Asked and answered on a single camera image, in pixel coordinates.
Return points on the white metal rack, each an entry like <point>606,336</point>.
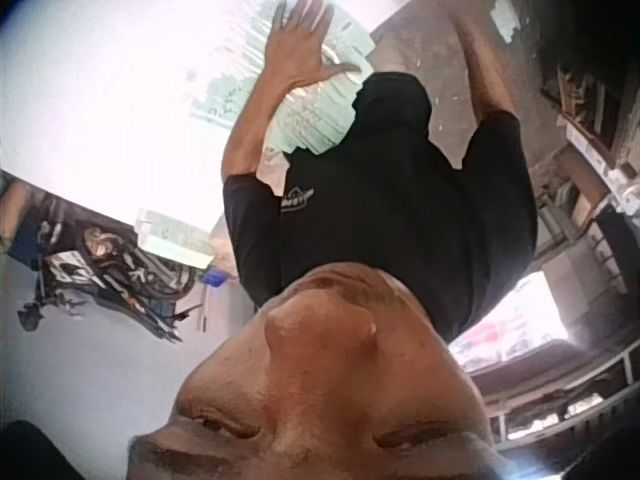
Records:
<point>575,395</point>

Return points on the white printed plastic sheet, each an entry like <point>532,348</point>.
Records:
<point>515,325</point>

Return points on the pale green sheet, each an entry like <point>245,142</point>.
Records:
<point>507,20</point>

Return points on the cluttered wooden shelf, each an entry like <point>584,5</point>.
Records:
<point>595,140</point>

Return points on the small blue box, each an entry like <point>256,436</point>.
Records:
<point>215,278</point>

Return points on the person's left hand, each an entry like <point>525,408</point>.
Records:
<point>295,55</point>

